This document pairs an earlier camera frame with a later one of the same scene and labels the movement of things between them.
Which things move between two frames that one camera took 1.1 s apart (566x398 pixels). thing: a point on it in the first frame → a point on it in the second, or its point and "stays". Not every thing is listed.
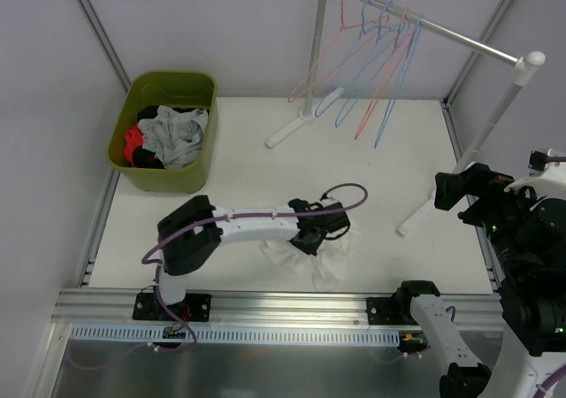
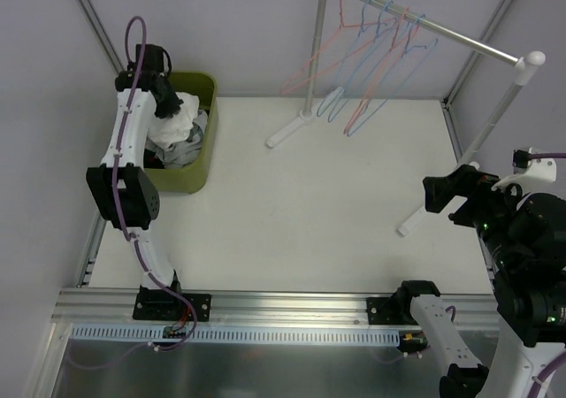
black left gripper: x=335 y=223 → x=167 y=102
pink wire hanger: x=316 y=61 → x=381 y=22
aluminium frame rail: x=470 y=307 stays
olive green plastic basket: x=168 y=88 stays
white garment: x=329 y=264 → x=165 y=133
